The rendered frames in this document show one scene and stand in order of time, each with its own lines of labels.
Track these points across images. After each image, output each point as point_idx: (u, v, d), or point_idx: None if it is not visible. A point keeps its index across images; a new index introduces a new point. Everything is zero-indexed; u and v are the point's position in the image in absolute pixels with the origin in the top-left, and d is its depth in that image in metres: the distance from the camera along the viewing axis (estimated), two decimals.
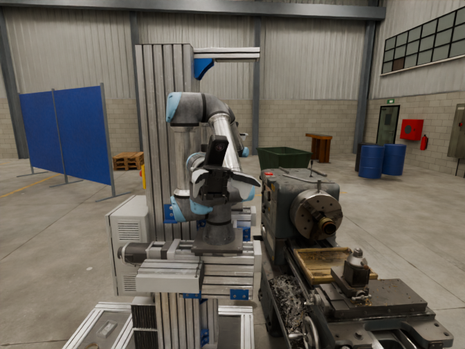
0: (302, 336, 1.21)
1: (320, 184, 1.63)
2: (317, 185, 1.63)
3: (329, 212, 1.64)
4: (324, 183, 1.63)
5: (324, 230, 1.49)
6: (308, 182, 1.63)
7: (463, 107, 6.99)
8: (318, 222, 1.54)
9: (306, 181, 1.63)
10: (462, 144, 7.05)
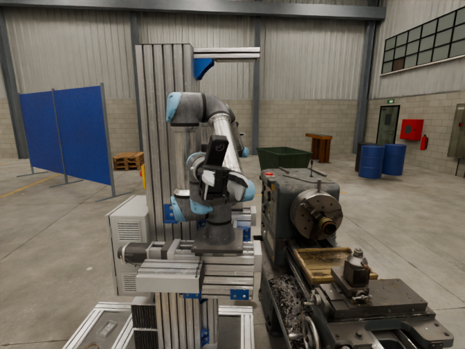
0: (302, 336, 1.21)
1: (320, 184, 1.63)
2: (317, 185, 1.63)
3: (329, 212, 1.64)
4: (324, 183, 1.63)
5: (324, 230, 1.49)
6: (308, 182, 1.63)
7: (463, 107, 6.99)
8: (318, 222, 1.54)
9: (306, 181, 1.63)
10: (462, 144, 7.05)
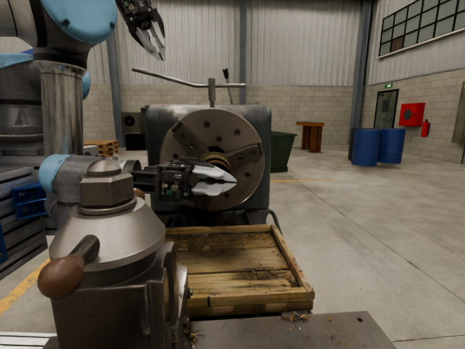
0: None
1: (215, 90, 0.76)
2: (208, 91, 0.76)
3: (235, 149, 0.76)
4: (222, 86, 0.75)
5: (201, 178, 0.62)
6: (189, 85, 0.75)
7: None
8: None
9: (183, 82, 0.75)
10: None
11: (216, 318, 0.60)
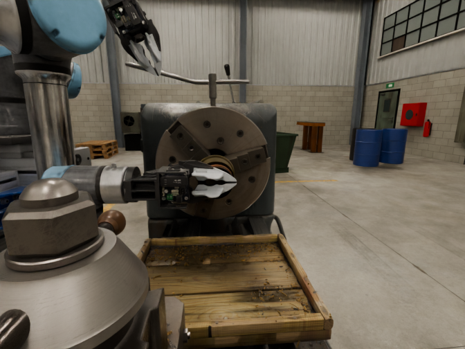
0: None
1: (216, 86, 0.69)
2: (209, 88, 0.69)
3: (238, 151, 0.70)
4: (223, 82, 0.69)
5: None
6: (187, 81, 0.69)
7: None
8: None
9: (180, 77, 0.69)
10: None
11: None
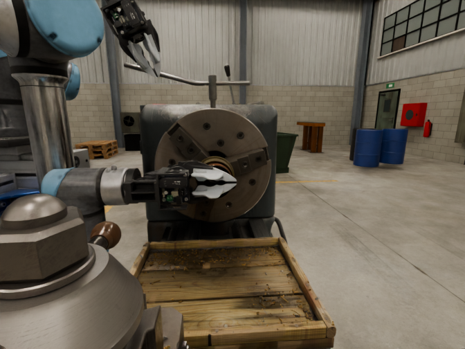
0: None
1: (216, 88, 0.68)
2: (209, 90, 0.68)
3: (238, 154, 0.69)
4: (224, 83, 0.68)
5: (198, 183, 0.55)
6: (187, 82, 0.68)
7: None
8: None
9: (180, 79, 0.68)
10: None
11: None
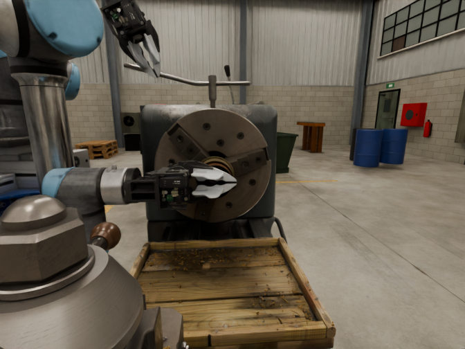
0: None
1: (216, 88, 0.68)
2: (209, 90, 0.68)
3: (238, 154, 0.69)
4: (223, 84, 0.68)
5: (198, 183, 0.55)
6: (187, 82, 0.68)
7: None
8: None
9: (180, 79, 0.68)
10: None
11: None
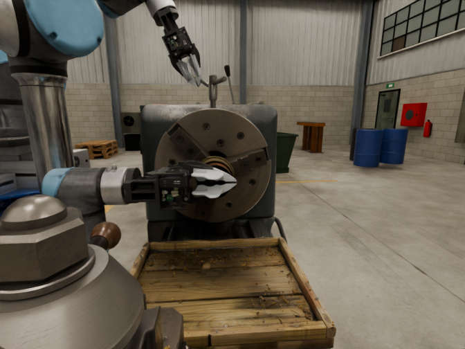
0: None
1: (213, 88, 0.68)
2: (210, 91, 0.69)
3: (238, 154, 0.69)
4: (214, 82, 0.65)
5: (198, 183, 0.55)
6: (205, 85, 0.74)
7: None
8: None
9: (203, 82, 0.76)
10: None
11: None
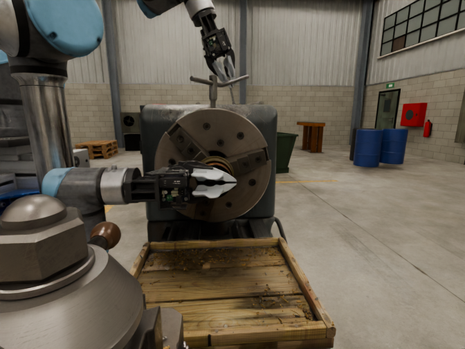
0: None
1: (210, 88, 0.68)
2: None
3: (238, 154, 0.69)
4: (205, 82, 0.66)
5: (198, 183, 0.55)
6: (223, 85, 0.74)
7: None
8: None
9: (225, 83, 0.76)
10: None
11: None
